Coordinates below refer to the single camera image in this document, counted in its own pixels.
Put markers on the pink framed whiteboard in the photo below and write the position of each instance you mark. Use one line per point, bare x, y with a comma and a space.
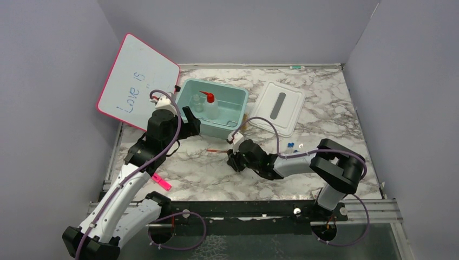
137, 70

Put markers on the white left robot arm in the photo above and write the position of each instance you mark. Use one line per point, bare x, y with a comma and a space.
88, 240

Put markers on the teal plastic bin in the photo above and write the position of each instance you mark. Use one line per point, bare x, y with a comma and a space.
219, 107

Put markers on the white squeeze bottle red nozzle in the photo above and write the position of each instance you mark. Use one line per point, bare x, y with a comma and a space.
211, 108

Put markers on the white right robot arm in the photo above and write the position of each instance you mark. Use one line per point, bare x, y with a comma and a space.
341, 168

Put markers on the red plastic dropper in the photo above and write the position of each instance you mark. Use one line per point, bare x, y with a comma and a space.
217, 150

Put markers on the pink highlighter marker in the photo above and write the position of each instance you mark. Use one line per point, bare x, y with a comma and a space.
161, 182

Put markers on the white plastic bin lid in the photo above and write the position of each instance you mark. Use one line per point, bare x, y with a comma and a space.
281, 105

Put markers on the small clear glass jar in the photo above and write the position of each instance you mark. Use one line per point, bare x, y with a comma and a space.
197, 103

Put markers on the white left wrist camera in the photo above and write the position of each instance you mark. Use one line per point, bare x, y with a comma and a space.
164, 103

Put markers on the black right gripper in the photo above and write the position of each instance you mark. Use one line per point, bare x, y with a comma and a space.
232, 160

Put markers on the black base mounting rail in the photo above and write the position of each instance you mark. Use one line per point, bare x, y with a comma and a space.
233, 215

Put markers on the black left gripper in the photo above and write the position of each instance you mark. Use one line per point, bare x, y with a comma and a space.
191, 128

